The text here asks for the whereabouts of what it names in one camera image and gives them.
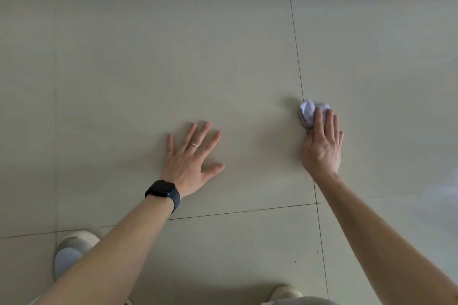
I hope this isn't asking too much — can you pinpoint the person's beige shoe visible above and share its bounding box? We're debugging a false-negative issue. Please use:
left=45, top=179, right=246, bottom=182
left=52, top=230, right=102, bottom=282
left=268, top=285, right=303, bottom=304

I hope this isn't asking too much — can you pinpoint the black smartwatch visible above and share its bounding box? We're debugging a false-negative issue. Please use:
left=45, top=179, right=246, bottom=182
left=145, top=180, right=181, bottom=214

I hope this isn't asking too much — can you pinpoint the white cleaning cloth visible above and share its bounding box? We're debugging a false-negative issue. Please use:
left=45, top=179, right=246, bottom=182
left=298, top=100, right=332, bottom=131

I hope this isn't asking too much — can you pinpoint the person's right hand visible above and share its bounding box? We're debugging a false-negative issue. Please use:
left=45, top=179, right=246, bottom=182
left=300, top=108, right=344, bottom=179

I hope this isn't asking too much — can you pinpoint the person's left hand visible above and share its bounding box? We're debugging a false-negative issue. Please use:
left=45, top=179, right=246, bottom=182
left=160, top=122, right=225, bottom=199

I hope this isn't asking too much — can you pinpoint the person's right forearm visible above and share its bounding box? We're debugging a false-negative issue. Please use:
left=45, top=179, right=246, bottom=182
left=313, top=172, right=458, bottom=305

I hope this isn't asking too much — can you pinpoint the person's beige right shoe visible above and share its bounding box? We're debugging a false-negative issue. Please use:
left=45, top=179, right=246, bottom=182
left=268, top=285, right=303, bottom=304

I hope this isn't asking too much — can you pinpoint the person's left forearm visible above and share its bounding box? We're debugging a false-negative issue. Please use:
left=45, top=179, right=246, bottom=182
left=35, top=193, right=177, bottom=305

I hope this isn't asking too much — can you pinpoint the person's beige left shoe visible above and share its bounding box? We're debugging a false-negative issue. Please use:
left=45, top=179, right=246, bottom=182
left=52, top=230, right=102, bottom=282

